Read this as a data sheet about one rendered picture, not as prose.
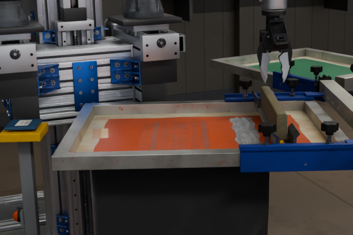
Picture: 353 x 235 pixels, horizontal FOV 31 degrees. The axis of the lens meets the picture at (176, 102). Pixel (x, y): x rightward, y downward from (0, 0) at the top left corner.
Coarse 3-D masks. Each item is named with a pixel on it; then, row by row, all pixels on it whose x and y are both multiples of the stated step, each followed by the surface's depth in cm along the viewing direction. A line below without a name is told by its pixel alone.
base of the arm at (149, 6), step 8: (128, 0) 231; (136, 0) 229; (144, 0) 228; (152, 0) 229; (128, 8) 230; (136, 8) 230; (144, 8) 228; (152, 8) 229; (160, 8) 233; (128, 16) 230; (136, 16) 229; (144, 16) 228; (152, 16) 229; (160, 16) 232
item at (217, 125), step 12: (108, 120) 209; (120, 120) 209; (132, 120) 209; (144, 120) 208; (156, 120) 208; (168, 120) 207; (180, 120) 207; (192, 120) 207; (204, 120) 206; (216, 120) 206; (228, 120) 206; (252, 120) 205; (288, 120) 204; (108, 132) 196; (120, 132) 195; (132, 132) 195; (216, 132) 192; (228, 132) 192
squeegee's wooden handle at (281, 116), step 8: (264, 88) 202; (264, 96) 196; (272, 96) 191; (264, 104) 196; (272, 104) 182; (280, 104) 182; (264, 112) 197; (272, 112) 179; (280, 112) 172; (272, 120) 179; (280, 120) 171; (280, 128) 172; (280, 136) 173
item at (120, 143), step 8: (112, 136) 191; (120, 136) 191; (128, 136) 191; (136, 136) 190; (216, 136) 188; (224, 136) 188; (232, 136) 188; (264, 136) 187; (304, 136) 186; (104, 144) 183; (112, 144) 183; (120, 144) 183; (128, 144) 183; (136, 144) 183; (216, 144) 181; (224, 144) 180; (232, 144) 180
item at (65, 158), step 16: (80, 112) 206; (96, 112) 216; (112, 112) 216; (128, 112) 216; (144, 112) 216; (160, 112) 216; (176, 112) 216; (192, 112) 216; (208, 112) 216; (320, 112) 199; (80, 128) 188; (320, 128) 189; (64, 144) 173; (64, 160) 163; (80, 160) 163; (96, 160) 162; (112, 160) 162; (128, 160) 162; (144, 160) 162; (160, 160) 162; (176, 160) 162; (192, 160) 162; (208, 160) 162; (224, 160) 162
